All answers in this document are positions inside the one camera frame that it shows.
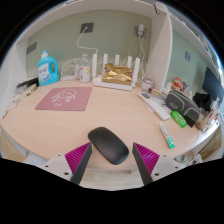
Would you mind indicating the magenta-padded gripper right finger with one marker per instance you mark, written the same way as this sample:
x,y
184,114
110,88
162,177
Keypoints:
x,y
148,158

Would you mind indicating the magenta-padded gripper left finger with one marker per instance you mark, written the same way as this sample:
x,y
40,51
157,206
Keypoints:
x,y
76,156

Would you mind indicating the black computer mouse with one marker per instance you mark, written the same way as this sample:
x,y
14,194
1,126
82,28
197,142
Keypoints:
x,y
108,145

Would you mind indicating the pink printed mouse pad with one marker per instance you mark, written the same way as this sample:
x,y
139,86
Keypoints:
x,y
63,99

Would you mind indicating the white and green tube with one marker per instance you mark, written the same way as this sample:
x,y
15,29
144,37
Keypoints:
x,y
166,135

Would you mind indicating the small green pack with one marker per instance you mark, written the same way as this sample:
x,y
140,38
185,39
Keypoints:
x,y
178,119

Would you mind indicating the grey green-trimmed pencil case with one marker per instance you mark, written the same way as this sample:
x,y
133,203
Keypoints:
x,y
181,105

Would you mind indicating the small clear jar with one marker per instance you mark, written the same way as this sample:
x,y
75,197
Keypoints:
x,y
147,85

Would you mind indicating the white router with antennas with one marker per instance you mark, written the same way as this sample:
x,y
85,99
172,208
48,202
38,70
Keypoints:
x,y
98,81

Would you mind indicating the black cloth bag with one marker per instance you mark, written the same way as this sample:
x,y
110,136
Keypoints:
x,y
201,100

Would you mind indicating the pale yellow small box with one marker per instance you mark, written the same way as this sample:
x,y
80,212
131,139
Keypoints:
x,y
30,90

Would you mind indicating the clear plastic bottle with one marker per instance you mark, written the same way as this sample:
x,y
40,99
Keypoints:
x,y
84,71

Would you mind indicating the stack of booklets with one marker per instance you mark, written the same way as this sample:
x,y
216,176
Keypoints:
x,y
28,82

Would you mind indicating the gold foil bag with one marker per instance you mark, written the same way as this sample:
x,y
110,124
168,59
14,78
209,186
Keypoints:
x,y
116,75

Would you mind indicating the blue detergent bottle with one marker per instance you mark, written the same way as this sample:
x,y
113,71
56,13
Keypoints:
x,y
47,70

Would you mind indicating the black monitor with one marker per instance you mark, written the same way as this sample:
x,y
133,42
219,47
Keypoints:
x,y
211,85

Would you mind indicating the white shelf unit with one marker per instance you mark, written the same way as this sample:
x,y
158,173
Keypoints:
x,y
160,53

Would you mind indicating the grey blank wall plate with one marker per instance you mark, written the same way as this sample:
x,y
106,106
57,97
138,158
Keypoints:
x,y
31,48

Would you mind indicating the white wall charger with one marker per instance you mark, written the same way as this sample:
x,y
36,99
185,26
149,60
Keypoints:
x,y
141,30

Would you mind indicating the grey wall socket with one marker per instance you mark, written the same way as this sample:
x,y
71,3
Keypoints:
x,y
86,27

